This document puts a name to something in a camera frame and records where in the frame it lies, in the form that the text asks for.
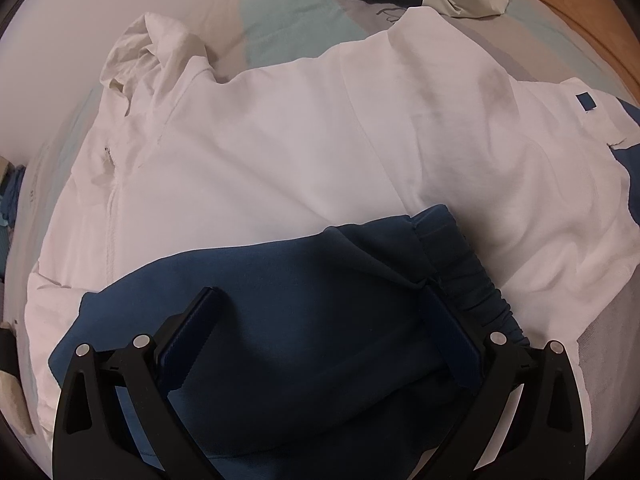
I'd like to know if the white and blue hooded jacket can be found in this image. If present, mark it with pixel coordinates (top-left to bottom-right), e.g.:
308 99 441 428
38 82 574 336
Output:
22 7 640 480

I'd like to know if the white cloth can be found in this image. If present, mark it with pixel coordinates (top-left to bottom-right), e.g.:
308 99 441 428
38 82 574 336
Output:
0 370 36 433

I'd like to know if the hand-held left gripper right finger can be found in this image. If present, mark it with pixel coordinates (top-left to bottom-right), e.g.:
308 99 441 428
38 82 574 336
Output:
422 287 587 480

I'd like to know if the blue clothes pile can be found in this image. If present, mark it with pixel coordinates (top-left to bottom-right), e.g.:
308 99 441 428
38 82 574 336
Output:
0 165 26 281

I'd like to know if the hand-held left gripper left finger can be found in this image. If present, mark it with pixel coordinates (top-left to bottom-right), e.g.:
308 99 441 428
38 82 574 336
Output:
48 286 226 480

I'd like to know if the patterned bed sheet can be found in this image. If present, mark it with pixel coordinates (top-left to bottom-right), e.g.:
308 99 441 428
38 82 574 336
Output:
0 0 640 466

